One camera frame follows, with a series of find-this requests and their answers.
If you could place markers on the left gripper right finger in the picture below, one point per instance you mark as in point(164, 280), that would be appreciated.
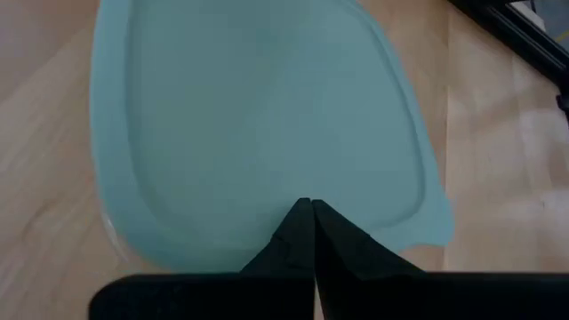
point(351, 266)

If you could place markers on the light blue cloth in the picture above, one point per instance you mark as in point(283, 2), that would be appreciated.
point(266, 124)

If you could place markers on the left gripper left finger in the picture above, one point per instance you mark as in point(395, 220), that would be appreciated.
point(289, 262)

